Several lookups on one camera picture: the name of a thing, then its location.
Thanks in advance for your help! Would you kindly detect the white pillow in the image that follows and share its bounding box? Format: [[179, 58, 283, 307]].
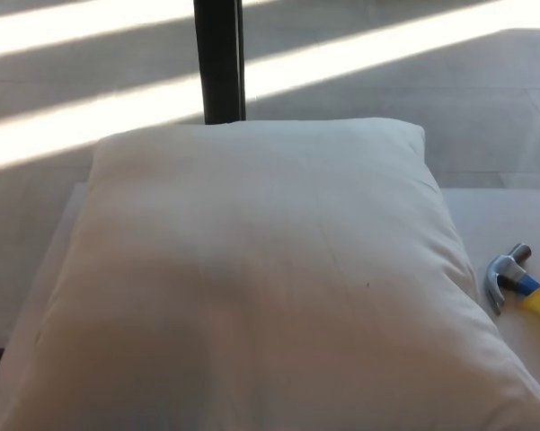
[[0, 117, 540, 431]]

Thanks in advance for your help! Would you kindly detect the black vertical post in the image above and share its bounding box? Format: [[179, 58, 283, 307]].
[[192, 0, 248, 126]]

